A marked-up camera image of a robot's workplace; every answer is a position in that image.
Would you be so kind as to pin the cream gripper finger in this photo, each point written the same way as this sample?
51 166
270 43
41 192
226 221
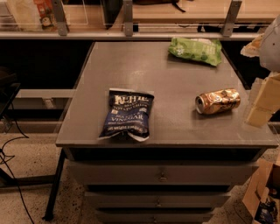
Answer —
256 86
266 104

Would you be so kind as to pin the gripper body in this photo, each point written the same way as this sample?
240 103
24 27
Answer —
270 48

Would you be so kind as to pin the orange soda can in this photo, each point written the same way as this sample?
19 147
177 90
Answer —
217 101

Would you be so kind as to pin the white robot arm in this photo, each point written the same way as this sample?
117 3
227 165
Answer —
270 47

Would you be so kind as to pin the green chip bag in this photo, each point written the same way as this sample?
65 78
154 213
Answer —
197 49

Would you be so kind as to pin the cardboard box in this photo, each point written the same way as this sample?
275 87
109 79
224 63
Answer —
262 197

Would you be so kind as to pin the grey drawer cabinet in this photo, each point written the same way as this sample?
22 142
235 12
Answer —
190 162

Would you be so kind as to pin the blue chip bag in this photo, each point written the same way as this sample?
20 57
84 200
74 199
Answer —
129 113

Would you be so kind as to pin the red and white package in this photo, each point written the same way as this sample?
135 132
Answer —
45 11

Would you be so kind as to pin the black table leg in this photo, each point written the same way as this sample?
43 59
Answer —
55 187

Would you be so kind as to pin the metal shelf rail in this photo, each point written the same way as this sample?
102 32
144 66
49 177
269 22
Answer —
20 19

